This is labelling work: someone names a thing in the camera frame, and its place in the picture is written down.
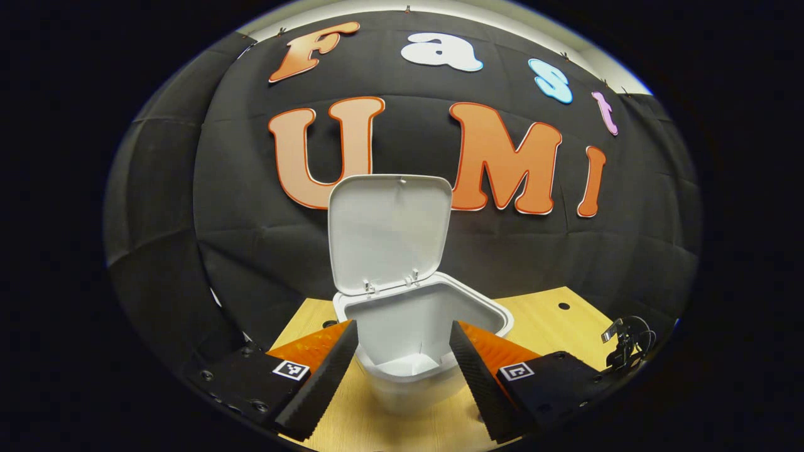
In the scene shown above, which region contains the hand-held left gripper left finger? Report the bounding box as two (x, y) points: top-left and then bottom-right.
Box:
(185, 319), (360, 442)

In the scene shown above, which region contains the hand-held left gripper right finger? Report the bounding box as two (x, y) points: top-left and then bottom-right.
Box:
(448, 319), (619, 443)

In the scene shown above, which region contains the white desktop garbage bin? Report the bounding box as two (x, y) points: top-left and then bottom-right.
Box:
(327, 174), (514, 415)

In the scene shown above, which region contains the wooden desktop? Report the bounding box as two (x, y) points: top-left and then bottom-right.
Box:
(270, 286), (619, 452)

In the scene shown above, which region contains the black backdrop cloth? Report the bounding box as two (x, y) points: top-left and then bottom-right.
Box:
(104, 9), (701, 371)

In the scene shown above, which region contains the row of small black clips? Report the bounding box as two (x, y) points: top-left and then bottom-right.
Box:
(242, 5), (632, 95)

